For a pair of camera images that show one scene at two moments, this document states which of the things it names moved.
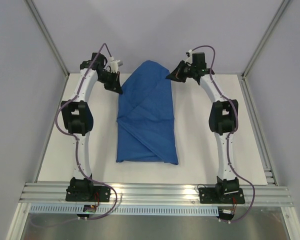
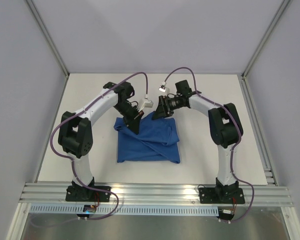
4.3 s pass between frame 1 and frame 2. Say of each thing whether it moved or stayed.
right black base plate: stayed
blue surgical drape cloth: moved
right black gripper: moved
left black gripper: moved
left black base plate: stayed
